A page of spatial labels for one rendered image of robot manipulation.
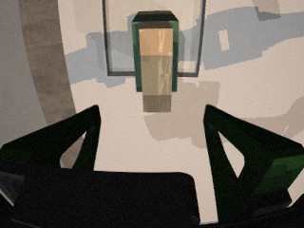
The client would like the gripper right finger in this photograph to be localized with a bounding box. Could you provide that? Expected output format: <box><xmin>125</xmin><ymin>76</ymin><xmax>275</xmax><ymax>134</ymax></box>
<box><xmin>203</xmin><ymin>104</ymin><xmax>304</xmax><ymax>222</ymax></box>

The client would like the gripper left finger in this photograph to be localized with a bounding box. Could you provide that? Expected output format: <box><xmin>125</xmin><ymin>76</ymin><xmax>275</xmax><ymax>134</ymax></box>
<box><xmin>0</xmin><ymin>104</ymin><xmax>102</xmax><ymax>170</ymax></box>

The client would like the grey shallow rectangular tray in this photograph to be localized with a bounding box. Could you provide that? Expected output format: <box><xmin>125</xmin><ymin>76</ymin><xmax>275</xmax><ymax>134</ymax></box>
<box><xmin>100</xmin><ymin>0</ymin><xmax>208</xmax><ymax>79</ymax></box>

